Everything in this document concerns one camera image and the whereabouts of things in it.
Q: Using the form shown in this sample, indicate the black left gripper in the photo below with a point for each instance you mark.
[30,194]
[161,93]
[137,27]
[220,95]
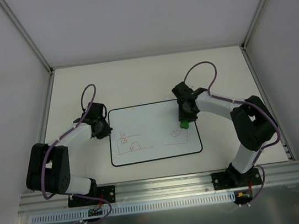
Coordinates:
[102,130]

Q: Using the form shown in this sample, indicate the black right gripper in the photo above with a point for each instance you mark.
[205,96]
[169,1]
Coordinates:
[184,115]

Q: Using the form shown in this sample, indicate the green whiteboard eraser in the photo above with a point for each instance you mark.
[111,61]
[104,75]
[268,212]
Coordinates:
[184,124]

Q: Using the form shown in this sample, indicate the white whiteboard black frame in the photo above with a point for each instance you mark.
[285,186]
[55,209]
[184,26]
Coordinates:
[150,132]

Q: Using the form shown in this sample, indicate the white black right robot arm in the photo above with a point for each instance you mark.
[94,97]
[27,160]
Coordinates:
[253,123]

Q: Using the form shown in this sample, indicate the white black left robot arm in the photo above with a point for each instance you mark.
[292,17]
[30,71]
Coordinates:
[49,165]

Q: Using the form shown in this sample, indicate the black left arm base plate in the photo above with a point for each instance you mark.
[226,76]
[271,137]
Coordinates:
[104,192]

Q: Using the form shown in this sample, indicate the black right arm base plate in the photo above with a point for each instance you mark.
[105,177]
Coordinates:
[225,180]

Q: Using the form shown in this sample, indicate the white slotted cable duct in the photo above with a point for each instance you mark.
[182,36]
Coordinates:
[135,208]

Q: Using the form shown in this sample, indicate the aluminium mounting rail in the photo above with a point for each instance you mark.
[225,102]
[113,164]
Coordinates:
[161,188]

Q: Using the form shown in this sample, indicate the aluminium corner post left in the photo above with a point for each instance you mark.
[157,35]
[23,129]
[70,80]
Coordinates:
[7,10]

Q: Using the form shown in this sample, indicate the aluminium corner post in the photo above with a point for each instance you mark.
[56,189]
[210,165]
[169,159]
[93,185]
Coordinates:
[254,20]
[7,10]

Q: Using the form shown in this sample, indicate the aluminium corner post right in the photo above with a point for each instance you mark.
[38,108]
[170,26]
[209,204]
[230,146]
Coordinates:
[254,20]

